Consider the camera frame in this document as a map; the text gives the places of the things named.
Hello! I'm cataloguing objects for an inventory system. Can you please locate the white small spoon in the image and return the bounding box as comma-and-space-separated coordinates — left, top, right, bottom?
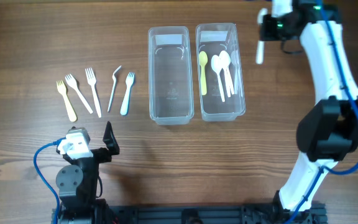
255, 8, 268, 65

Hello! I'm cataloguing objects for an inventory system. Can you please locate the white ribbed spoon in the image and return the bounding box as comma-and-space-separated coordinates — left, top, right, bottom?
211, 55, 225, 102

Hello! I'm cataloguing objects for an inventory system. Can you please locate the yellow plastic spoon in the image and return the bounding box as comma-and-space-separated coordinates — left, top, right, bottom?
199, 51, 208, 96

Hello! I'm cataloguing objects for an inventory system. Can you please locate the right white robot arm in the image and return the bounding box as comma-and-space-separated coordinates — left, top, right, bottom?
123, 0, 358, 223

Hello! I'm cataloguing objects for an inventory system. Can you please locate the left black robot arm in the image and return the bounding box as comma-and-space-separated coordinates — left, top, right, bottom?
54, 147, 119, 223

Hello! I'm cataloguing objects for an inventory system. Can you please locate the clear left plastic container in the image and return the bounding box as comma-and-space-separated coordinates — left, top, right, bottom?
148, 26, 194, 126

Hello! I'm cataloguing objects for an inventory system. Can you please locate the clear plastic container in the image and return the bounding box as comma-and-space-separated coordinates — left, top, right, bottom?
196, 23, 246, 121
148, 26, 194, 126

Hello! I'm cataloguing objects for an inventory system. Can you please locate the clear right plastic container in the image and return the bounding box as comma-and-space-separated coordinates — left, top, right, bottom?
196, 23, 246, 121

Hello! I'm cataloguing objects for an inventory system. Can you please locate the translucent clear spoon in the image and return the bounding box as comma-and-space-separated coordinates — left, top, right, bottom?
231, 50, 240, 94

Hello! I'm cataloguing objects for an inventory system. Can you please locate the light blue plastic fork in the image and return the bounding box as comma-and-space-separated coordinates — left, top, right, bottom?
120, 72, 135, 116

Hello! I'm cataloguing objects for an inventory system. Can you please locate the white long plastic fork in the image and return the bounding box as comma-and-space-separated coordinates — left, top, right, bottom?
85, 67, 102, 118

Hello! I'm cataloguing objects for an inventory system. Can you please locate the white short plastic fork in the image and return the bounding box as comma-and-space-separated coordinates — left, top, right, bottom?
65, 74, 93, 114

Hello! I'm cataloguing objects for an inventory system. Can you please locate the yellow plastic fork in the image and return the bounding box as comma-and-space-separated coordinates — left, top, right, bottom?
57, 80, 77, 122

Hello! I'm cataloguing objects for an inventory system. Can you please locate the left blue cable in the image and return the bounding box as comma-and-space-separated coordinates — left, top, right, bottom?
33, 140, 67, 224

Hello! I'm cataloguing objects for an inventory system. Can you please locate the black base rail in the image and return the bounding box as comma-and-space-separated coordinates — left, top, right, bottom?
104, 202, 328, 224

